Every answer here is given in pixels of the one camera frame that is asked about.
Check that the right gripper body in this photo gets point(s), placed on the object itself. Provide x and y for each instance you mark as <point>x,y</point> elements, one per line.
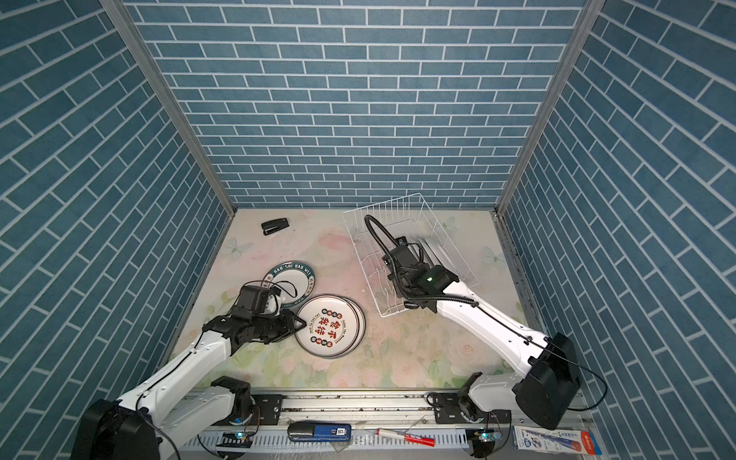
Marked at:
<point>400,288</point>

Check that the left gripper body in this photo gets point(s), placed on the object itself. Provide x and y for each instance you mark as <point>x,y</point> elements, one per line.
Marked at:
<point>274,328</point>

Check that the white plate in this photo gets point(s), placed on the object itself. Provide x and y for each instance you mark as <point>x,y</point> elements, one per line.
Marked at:
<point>296,281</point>
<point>438,253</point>
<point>361,325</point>
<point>456,256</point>
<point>332,326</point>

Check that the white wire dish rack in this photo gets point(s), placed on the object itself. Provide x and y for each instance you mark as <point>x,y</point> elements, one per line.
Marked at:
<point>376,228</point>

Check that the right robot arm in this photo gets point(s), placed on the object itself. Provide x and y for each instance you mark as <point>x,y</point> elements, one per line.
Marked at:
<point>548,367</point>

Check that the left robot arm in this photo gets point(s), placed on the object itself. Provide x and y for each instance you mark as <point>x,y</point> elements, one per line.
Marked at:
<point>150,421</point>

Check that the black stapler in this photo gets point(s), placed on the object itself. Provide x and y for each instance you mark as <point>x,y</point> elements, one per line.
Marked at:
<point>273,226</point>

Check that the blue black handheld device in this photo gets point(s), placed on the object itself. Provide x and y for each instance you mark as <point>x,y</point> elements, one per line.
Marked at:
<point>321,432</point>

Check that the left controller board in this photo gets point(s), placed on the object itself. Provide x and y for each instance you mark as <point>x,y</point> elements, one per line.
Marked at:
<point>235,440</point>

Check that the controller board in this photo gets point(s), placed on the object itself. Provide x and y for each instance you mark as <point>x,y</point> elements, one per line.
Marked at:
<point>235,440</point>
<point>483,439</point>

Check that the right controller board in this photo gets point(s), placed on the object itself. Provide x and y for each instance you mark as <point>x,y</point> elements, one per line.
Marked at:
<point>483,439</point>

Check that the white toothpaste box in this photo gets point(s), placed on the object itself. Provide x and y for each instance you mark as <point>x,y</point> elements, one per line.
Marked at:
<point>565,441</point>

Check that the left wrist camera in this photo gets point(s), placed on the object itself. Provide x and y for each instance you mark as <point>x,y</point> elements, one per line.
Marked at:
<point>257,301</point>

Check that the aluminium mounting rail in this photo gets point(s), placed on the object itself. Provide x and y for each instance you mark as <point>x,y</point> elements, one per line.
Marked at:
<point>412,412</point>

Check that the red handled screwdriver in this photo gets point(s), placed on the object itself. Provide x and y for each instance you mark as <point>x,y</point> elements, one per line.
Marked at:
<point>409,438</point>

